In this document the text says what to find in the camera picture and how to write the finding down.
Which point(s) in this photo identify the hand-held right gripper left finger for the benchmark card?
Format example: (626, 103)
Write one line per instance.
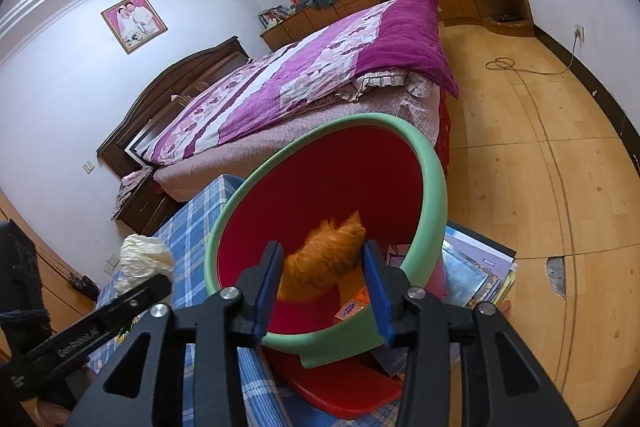
(267, 297)

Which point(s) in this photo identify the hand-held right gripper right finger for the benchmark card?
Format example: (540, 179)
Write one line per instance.
(381, 307)

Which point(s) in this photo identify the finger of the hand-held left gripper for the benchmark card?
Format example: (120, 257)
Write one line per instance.
(145, 297)

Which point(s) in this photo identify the white paper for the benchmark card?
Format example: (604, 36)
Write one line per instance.
(145, 259)

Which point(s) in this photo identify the orange mesh bag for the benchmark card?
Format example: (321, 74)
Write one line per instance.
(320, 257)

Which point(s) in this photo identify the red bucket with green rim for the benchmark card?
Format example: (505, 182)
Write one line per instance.
(350, 167)

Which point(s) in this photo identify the person's left hand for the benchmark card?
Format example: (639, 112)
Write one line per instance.
(50, 416)

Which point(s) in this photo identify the small black bag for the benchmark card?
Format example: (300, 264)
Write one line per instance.
(83, 285)

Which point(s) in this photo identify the wooden wardrobe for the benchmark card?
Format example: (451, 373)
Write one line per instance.
(65, 294)

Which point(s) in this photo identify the wooden nightstand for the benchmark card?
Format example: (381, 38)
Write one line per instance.
(150, 207)

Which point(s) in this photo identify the blue plaid tablecloth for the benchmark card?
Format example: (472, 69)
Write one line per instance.
(200, 217)

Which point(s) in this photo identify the stack of magazines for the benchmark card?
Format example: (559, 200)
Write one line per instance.
(475, 267)

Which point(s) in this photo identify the floral cloth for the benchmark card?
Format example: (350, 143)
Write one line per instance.
(131, 189)

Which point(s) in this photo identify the pink bedspread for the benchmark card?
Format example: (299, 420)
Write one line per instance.
(240, 157)

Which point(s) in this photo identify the dark framed white board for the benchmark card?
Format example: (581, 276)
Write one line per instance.
(145, 134)

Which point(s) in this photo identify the wooden bed headboard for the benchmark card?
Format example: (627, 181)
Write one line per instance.
(150, 107)

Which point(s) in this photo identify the striped ruffled bedsheet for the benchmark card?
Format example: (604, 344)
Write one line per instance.
(380, 82)

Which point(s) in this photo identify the bed with purple quilt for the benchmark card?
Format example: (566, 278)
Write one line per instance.
(300, 72)

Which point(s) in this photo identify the framed wedding photo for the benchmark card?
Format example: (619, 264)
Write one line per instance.
(134, 23)

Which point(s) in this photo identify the row of books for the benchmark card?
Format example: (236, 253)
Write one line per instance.
(274, 17)

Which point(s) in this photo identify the flat black device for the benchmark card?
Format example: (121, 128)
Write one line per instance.
(509, 18)

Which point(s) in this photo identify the light switch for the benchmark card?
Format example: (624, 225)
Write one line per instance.
(89, 166)

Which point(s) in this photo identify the wall socket with plug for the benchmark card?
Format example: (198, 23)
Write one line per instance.
(579, 31)

